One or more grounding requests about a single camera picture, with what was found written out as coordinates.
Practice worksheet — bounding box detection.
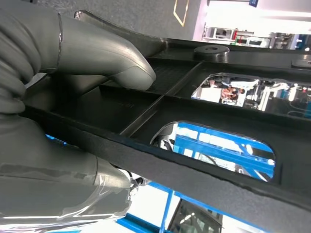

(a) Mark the yellow floor tape outline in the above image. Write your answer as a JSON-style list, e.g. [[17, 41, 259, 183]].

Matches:
[[173, 0, 190, 27]]

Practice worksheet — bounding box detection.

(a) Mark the blue steel rack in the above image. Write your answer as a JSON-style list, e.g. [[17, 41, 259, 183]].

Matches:
[[45, 122, 276, 233]]

